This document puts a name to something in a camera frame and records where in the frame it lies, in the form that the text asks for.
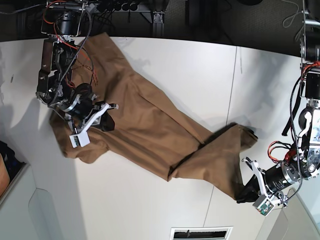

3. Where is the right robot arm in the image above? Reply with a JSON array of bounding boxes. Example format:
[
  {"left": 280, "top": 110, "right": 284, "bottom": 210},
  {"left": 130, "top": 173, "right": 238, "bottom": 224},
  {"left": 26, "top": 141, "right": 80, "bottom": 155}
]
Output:
[{"left": 35, "top": 0, "right": 117, "bottom": 134}]

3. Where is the orange fabric item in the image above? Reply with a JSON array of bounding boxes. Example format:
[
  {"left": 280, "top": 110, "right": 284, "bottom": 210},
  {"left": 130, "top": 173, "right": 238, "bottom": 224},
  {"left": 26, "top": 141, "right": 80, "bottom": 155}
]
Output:
[{"left": 0, "top": 155, "right": 10, "bottom": 196}]

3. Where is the brown t-shirt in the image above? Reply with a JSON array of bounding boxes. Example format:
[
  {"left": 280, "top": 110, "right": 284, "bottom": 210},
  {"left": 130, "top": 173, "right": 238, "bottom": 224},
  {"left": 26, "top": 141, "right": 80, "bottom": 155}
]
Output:
[{"left": 50, "top": 33, "right": 258, "bottom": 200}]

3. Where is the aluminium frame post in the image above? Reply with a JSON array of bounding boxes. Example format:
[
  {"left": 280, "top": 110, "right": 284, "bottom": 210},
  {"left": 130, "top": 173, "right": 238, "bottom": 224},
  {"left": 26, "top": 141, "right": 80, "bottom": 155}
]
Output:
[{"left": 151, "top": 11, "right": 165, "bottom": 38}]

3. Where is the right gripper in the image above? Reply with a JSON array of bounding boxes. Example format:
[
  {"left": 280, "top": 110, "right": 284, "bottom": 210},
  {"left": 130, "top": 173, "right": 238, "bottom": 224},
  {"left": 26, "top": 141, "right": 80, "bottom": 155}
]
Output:
[{"left": 63, "top": 83, "right": 115, "bottom": 132}]

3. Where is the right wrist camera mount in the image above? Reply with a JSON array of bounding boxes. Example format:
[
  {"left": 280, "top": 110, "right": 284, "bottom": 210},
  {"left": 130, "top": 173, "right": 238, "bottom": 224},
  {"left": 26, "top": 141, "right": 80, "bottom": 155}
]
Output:
[{"left": 64, "top": 101, "right": 119, "bottom": 148}]

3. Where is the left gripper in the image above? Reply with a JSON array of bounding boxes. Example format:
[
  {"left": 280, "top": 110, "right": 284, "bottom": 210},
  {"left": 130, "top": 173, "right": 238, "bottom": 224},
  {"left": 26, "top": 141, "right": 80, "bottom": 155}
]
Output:
[{"left": 235, "top": 167, "right": 301, "bottom": 204}]

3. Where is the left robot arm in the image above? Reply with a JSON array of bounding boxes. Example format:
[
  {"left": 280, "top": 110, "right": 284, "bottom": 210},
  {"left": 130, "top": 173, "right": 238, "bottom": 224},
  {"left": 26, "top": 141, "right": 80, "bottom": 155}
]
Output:
[{"left": 236, "top": 0, "right": 320, "bottom": 206}]

